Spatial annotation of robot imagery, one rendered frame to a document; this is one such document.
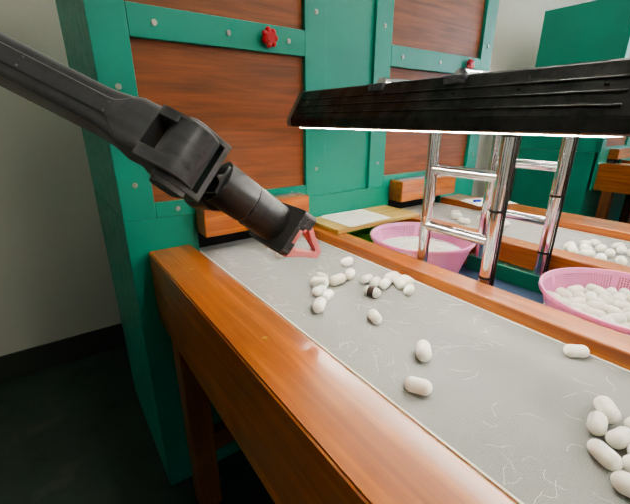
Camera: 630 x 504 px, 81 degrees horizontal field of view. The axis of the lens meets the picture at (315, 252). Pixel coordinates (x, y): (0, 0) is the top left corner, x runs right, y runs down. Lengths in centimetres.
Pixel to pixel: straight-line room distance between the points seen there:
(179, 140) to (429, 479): 41
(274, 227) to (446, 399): 30
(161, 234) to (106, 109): 50
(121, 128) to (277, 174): 64
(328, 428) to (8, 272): 168
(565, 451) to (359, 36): 107
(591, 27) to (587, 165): 90
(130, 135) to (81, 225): 144
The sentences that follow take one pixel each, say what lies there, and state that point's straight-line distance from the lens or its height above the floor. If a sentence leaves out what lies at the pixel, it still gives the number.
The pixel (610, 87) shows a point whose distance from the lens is 49.
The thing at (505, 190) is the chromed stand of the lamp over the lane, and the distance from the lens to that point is 73.
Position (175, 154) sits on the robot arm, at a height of 102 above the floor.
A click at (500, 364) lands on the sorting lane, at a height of 74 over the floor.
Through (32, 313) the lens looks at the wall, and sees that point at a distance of 199.
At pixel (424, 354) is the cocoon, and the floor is 76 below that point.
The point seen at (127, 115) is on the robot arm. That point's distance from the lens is 47.
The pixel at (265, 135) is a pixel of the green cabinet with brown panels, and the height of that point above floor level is 102.
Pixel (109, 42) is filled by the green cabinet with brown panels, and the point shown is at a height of 120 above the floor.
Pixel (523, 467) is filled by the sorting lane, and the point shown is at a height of 74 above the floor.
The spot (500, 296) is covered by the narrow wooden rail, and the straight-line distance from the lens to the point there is 72.
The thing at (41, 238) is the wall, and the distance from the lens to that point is 189.
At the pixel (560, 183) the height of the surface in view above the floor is 93.
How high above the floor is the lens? 106
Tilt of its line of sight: 20 degrees down
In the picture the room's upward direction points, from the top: straight up
